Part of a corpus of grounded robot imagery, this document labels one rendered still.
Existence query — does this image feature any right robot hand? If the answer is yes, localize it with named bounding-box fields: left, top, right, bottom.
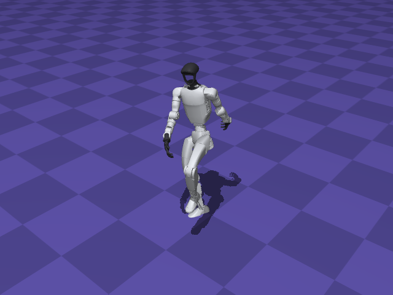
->
left=163, top=133, right=174, bottom=158

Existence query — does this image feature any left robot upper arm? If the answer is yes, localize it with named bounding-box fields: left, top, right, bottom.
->
left=204, top=87, right=225, bottom=116

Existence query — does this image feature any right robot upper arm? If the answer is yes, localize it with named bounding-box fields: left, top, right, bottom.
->
left=169, top=87, right=182, bottom=120

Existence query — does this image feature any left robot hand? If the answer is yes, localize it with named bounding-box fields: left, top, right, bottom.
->
left=221, top=121, right=230, bottom=130

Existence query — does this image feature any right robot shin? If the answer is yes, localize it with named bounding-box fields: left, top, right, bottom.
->
left=196, top=183, right=204, bottom=210

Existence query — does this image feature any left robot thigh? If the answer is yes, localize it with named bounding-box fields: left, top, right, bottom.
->
left=184, top=135, right=214, bottom=177

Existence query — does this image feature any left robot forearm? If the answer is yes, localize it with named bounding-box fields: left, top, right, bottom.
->
left=220, top=107, right=232, bottom=123

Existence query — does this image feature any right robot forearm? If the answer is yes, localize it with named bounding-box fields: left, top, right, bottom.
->
left=163, top=116, right=176, bottom=139

